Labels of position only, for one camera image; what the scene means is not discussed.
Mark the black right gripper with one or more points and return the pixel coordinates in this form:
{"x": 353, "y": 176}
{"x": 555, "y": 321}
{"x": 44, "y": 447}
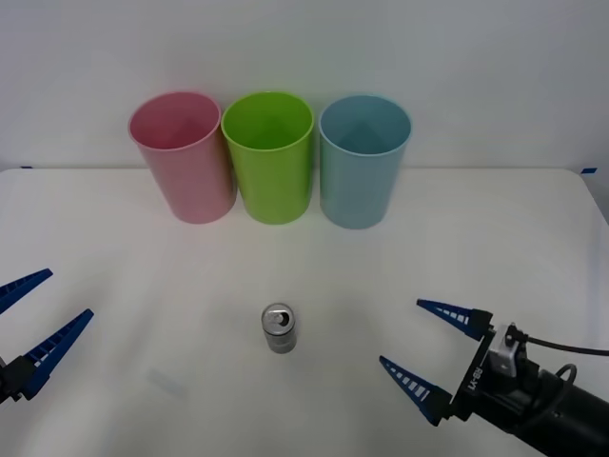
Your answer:
{"x": 480, "y": 395}

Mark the black drink can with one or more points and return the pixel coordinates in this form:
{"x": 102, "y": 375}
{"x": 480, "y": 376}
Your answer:
{"x": 280, "y": 333}

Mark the pink plastic bin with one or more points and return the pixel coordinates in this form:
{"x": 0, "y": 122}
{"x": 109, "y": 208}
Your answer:
{"x": 190, "y": 185}

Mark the green plastic bin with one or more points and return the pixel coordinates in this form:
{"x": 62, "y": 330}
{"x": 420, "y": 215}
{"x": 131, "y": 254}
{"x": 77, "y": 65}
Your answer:
{"x": 276, "y": 190}

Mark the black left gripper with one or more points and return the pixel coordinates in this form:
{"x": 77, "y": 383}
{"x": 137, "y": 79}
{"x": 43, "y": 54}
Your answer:
{"x": 5, "y": 378}

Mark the pale blue plastic bin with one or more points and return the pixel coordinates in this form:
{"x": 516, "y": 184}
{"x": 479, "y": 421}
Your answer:
{"x": 357, "y": 190}

